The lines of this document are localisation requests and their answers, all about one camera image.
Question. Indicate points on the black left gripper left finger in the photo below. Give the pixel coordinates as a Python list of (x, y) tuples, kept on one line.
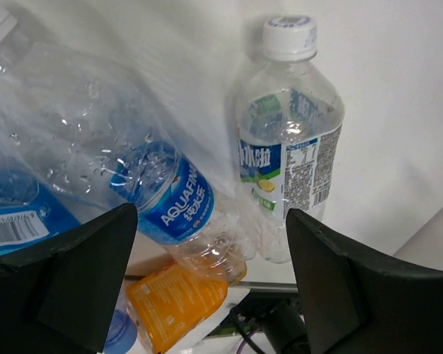
[(59, 295)]

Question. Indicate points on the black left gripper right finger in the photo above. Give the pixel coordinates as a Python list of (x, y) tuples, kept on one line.
[(359, 300)]

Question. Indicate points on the Aquafina blue label bottle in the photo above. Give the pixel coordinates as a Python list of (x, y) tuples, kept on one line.
[(88, 130)]

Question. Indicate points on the blue cap water bottle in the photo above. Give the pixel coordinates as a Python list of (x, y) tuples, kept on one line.
[(29, 212)]

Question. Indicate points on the orange juice bottle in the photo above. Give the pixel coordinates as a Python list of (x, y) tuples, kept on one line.
[(174, 308)]

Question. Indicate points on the green label water bottle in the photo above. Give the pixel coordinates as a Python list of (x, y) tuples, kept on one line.
[(289, 118)]

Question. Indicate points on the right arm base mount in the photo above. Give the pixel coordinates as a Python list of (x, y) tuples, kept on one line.
[(273, 311)]

